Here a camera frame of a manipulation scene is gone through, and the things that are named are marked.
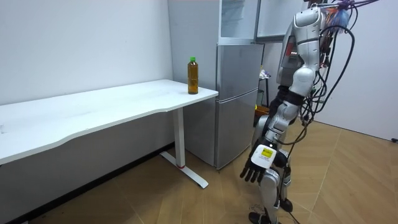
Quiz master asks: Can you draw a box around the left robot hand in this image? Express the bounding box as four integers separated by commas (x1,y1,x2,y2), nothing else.
239,142,278,184

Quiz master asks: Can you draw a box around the yellow bin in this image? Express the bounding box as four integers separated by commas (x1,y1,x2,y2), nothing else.
254,105,271,121

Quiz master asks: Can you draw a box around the grey fridge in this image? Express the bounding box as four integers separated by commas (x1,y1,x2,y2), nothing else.
167,0,265,170

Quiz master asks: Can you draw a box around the robot body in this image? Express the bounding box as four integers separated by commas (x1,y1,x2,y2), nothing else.
269,0,356,146

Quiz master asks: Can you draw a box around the amber bottle with green cap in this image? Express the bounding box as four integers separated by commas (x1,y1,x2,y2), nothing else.
187,56,199,95

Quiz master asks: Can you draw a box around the white desk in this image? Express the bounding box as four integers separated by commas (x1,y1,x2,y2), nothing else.
0,78,220,190

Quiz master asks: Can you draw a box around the black floor cable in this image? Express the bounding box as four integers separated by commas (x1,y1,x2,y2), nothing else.
276,123,302,224

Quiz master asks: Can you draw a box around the cable bundle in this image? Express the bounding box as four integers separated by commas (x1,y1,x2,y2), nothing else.
317,0,381,34

